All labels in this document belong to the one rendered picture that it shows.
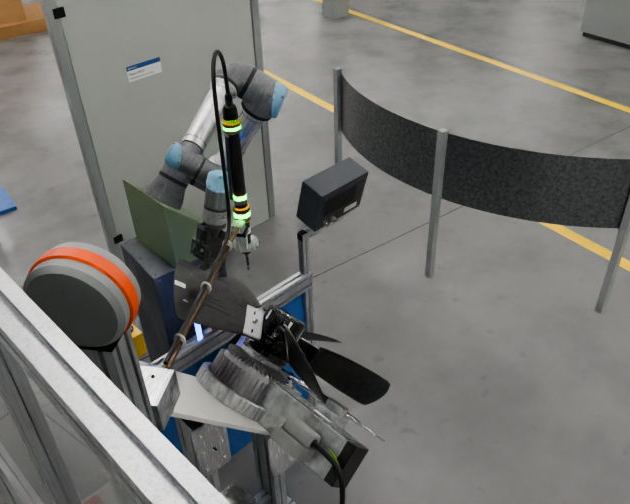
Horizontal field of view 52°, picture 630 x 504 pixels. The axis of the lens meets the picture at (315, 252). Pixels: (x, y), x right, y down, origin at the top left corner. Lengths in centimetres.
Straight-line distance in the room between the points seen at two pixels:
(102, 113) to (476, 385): 233
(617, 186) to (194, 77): 229
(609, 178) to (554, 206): 29
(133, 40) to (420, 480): 250
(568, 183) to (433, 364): 114
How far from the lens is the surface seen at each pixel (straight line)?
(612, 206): 358
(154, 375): 126
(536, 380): 348
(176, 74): 368
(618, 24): 800
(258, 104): 222
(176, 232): 240
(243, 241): 171
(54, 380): 63
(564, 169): 343
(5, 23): 920
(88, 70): 342
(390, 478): 300
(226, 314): 176
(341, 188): 245
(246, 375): 180
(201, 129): 206
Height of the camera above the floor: 247
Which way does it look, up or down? 36 degrees down
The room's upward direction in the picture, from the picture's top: 2 degrees counter-clockwise
